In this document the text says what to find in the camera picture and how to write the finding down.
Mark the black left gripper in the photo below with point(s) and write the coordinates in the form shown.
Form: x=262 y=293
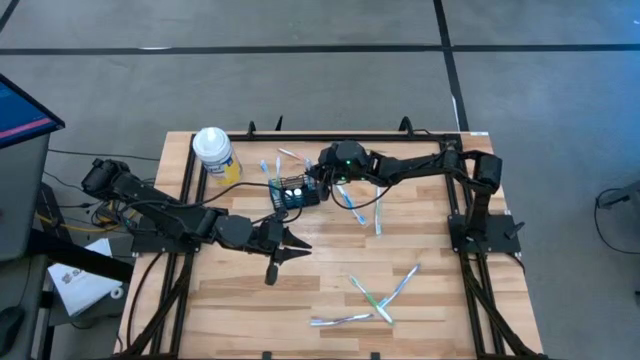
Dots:
x=270 y=237

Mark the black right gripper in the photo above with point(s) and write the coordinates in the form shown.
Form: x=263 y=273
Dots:
x=345 y=172

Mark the blue white toothbrush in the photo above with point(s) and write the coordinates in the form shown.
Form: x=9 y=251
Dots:
x=265 y=170
x=308 y=164
x=352 y=205
x=400 y=285

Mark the teal mouthwash bottle white cap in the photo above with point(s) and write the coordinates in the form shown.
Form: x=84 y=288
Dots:
x=298 y=191
x=288 y=193

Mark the green white toothbrush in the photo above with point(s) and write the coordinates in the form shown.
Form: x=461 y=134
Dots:
x=278 y=167
x=378 y=210
x=372 y=300

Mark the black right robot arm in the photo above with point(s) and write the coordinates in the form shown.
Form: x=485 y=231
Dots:
x=420 y=164

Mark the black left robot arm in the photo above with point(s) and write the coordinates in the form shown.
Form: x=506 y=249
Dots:
x=175 y=217

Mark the pink white wrapped toothbrush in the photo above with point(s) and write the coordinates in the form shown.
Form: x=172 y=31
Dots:
x=291 y=153

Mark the purple white wrapped toothbrush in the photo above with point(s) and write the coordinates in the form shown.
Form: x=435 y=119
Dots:
x=341 y=319

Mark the yellow white wipes canister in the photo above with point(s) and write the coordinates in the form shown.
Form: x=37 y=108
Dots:
x=217 y=150

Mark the white tape roll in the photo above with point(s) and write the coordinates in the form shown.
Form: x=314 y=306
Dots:
x=117 y=292

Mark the white paper sheets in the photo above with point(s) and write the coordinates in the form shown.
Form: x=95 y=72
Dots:
x=82 y=285

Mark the black desk beam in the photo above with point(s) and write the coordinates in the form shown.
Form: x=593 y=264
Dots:
x=75 y=255

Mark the black computer mouse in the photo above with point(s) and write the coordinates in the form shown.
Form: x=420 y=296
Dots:
x=10 y=325

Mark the blue screen monitor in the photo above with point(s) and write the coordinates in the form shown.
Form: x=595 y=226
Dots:
x=22 y=115

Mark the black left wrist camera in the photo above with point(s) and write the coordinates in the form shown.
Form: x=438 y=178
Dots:
x=271 y=275

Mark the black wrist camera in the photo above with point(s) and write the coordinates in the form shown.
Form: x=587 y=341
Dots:
x=350 y=150
x=271 y=275

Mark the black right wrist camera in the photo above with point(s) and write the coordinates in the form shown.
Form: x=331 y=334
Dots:
x=350 y=150

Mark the black aluminium table frame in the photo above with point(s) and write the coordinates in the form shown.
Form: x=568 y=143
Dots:
x=280 y=137

